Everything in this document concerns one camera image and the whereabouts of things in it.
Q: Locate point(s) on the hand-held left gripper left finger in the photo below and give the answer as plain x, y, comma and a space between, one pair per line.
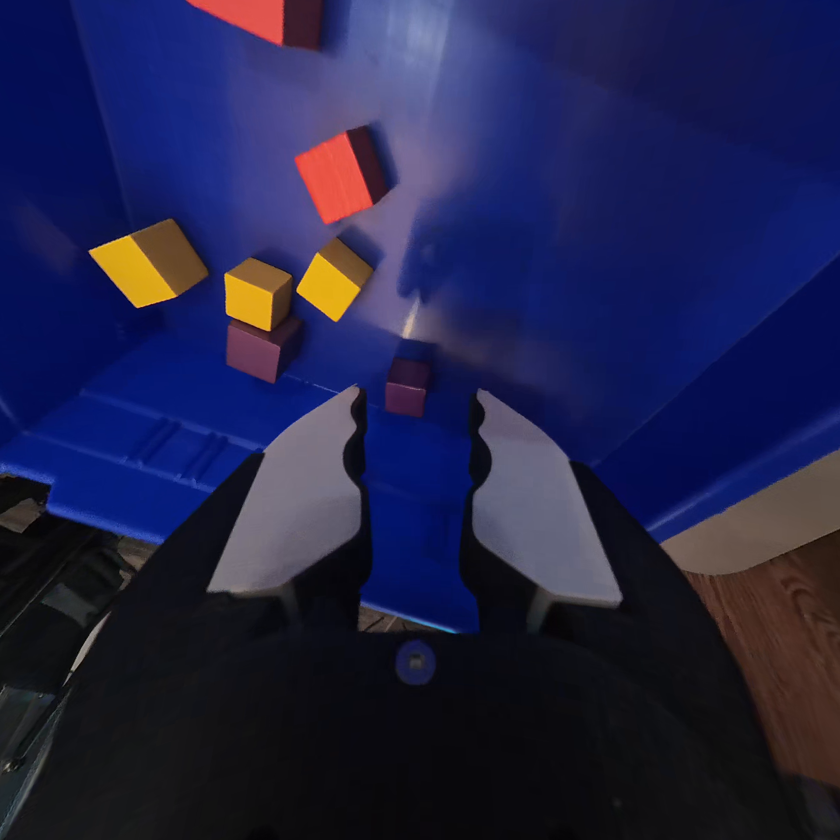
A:
289, 518

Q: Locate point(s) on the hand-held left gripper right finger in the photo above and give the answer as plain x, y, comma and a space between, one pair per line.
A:
544, 525

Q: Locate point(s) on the purple wooden cube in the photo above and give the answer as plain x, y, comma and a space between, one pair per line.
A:
259, 351
407, 394

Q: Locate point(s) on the blue plastic bin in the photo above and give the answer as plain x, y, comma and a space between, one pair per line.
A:
558, 197

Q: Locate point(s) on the yellow wooden cube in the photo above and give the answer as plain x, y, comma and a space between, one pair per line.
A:
253, 298
331, 285
141, 269

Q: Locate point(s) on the dark bag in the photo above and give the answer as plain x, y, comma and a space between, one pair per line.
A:
52, 590

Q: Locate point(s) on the red wooden cube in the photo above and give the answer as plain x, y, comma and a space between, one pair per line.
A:
249, 16
331, 177

